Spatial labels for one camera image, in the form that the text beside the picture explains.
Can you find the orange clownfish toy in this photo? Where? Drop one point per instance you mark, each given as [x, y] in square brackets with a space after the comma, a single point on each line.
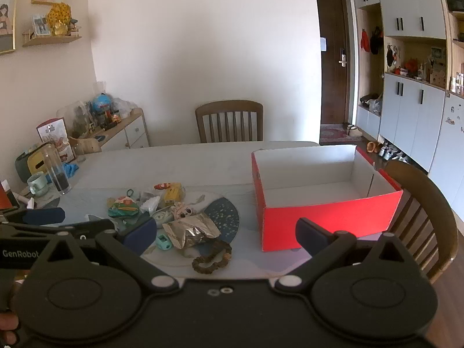
[163, 186]

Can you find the large framed picture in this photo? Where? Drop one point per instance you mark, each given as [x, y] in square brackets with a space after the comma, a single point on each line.
[7, 14]

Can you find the white slippers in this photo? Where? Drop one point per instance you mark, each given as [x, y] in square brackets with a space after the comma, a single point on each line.
[352, 130]

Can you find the pale green mug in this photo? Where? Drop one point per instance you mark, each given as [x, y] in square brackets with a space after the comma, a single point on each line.
[38, 185]

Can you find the red and white carton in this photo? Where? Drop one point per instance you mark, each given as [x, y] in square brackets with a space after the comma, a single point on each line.
[52, 130]

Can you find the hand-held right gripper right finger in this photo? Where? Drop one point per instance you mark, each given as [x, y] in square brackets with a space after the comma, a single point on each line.
[311, 234]

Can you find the black hanging bag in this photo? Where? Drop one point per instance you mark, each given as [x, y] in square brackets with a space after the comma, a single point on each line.
[376, 41]

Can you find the clear plastic bag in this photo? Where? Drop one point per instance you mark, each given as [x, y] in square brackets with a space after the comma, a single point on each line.
[152, 205]

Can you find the white hallway cabinet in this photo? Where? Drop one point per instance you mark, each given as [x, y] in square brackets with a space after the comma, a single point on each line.
[413, 116]

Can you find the orange slippers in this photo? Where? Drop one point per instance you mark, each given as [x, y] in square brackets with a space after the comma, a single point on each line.
[371, 147]

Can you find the person's left hand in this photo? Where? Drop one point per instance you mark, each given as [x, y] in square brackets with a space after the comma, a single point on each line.
[8, 324]

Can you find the row of light sneakers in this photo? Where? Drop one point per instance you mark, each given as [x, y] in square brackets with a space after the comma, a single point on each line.
[389, 152]

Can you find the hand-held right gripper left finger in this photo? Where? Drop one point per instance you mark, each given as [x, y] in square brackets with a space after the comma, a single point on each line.
[139, 232]

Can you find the small round pale toy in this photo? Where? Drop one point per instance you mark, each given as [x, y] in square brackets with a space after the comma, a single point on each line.
[163, 217]

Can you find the yellow red toy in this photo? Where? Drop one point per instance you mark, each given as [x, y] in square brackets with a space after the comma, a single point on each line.
[173, 194]

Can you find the tall clear glass jar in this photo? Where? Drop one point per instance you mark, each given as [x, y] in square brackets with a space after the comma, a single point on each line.
[58, 174]

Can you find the silver foil packet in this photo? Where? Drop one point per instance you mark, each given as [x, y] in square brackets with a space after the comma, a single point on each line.
[188, 234]

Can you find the photo cards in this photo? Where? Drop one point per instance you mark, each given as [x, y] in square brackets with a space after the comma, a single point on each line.
[40, 25]

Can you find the red cardboard box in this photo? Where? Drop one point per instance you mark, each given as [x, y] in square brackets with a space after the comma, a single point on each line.
[326, 221]

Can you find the wooden wall shelf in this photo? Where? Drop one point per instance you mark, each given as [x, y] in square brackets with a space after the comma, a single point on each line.
[54, 40]

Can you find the clear plastic bags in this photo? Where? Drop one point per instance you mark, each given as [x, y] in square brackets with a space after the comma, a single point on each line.
[125, 107]

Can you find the wooden slat-back chair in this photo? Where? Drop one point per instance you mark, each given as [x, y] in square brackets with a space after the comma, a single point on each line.
[217, 107]
[435, 203]

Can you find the brown door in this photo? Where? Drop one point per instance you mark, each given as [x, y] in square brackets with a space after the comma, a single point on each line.
[331, 79]

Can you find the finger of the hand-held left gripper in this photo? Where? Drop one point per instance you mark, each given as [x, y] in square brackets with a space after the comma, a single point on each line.
[94, 229]
[40, 216]

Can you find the white wooden sideboard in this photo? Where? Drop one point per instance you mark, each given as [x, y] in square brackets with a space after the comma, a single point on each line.
[134, 130]

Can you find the white stickered cabinet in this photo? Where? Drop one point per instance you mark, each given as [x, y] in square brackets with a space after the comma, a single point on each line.
[449, 145]

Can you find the blue plastic bag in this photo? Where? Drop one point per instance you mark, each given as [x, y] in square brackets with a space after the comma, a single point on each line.
[70, 169]

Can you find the red hanging bag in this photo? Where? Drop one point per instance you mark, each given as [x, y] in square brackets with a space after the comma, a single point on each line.
[365, 41]

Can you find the yellow flower bouquet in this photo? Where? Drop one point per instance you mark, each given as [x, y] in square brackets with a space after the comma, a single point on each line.
[60, 16]

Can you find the small teal toy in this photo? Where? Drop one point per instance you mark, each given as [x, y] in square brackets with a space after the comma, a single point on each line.
[164, 243]

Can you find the patterned door rug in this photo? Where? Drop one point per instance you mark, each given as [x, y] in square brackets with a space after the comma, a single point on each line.
[335, 135]

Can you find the tan wooden item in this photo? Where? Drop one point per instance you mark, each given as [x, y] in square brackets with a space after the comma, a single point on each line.
[85, 144]

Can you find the grey bag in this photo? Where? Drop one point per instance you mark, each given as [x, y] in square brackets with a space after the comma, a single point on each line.
[375, 105]

